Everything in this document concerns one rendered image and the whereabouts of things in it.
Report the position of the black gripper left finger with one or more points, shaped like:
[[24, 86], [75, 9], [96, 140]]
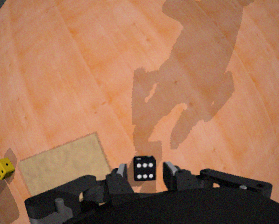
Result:
[[61, 203]]

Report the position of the yellow die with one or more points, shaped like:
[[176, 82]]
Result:
[[6, 168]]

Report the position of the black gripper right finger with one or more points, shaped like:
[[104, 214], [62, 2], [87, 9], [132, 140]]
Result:
[[173, 176]]

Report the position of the tan flat mat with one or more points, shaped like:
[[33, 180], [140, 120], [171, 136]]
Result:
[[64, 164]]

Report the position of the black die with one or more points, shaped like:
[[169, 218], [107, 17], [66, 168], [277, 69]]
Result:
[[144, 168]]

